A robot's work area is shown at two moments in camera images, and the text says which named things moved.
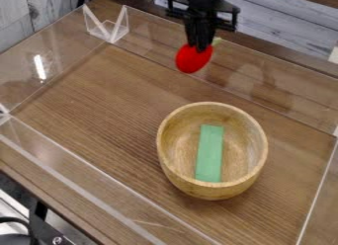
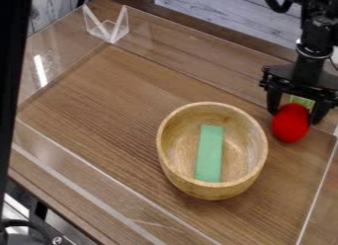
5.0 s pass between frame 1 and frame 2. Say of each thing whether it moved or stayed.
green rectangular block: stayed
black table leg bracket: stayed
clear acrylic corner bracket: stayed
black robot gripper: moved
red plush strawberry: moved
